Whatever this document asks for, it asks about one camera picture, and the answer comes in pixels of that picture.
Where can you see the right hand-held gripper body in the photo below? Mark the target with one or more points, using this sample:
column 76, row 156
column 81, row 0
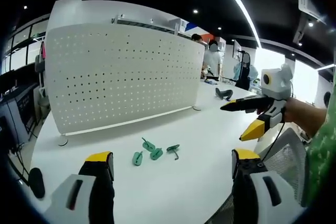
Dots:
column 278, row 82

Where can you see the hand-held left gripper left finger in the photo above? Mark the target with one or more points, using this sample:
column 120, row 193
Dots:
column 99, row 195

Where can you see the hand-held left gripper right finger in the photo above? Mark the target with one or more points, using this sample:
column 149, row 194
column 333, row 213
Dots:
column 246, row 192

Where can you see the green hook assembly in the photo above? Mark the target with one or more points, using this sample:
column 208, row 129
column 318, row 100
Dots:
column 137, row 158
column 173, row 148
column 156, row 153
column 148, row 144

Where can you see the white perforated mounting plate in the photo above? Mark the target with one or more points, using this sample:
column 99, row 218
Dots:
column 123, row 82

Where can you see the black curved object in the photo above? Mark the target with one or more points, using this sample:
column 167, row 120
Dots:
column 223, row 93

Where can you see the black cylindrical object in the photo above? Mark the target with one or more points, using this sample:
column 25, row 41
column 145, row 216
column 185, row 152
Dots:
column 37, row 183

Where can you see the person's green patterned clothing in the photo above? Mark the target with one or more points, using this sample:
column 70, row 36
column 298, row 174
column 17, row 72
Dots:
column 324, row 155

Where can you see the ceiling light strip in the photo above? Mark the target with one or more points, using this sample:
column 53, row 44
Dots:
column 241, row 3

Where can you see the ceiling air conditioner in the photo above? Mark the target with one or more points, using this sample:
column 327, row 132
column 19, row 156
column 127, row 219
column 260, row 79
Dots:
column 311, row 1

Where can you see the black equipment rack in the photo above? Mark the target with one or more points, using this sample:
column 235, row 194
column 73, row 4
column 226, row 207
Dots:
column 18, row 113

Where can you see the white shelf rack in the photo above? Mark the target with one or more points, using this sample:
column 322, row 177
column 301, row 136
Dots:
column 147, row 23

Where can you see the white divider panel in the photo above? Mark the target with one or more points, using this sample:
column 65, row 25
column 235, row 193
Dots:
column 86, row 11

